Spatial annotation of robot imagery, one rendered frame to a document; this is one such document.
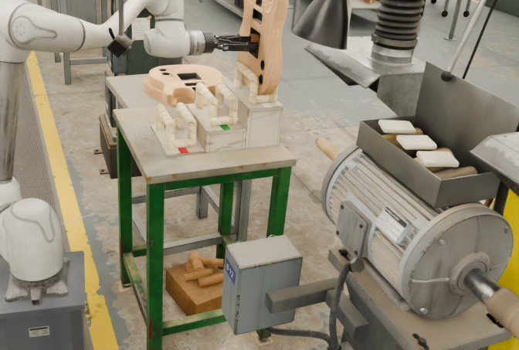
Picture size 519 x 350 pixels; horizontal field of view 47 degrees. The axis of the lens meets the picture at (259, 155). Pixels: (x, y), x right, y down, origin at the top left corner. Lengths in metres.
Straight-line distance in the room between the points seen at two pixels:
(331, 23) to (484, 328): 0.73
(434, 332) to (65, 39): 1.20
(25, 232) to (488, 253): 1.24
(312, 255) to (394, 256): 2.15
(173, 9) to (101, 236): 1.65
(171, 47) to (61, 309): 0.94
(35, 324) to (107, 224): 1.63
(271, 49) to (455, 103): 0.99
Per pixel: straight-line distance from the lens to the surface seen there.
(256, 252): 1.39
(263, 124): 2.26
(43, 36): 1.71
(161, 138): 2.31
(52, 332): 1.98
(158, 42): 2.13
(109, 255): 3.27
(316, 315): 2.96
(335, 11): 1.38
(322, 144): 1.61
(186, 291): 2.81
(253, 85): 2.23
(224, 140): 2.23
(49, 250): 1.87
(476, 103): 1.26
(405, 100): 1.42
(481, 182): 1.20
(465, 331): 1.31
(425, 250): 1.14
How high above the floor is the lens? 1.93
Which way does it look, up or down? 26 degrees down
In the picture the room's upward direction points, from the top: 5 degrees clockwise
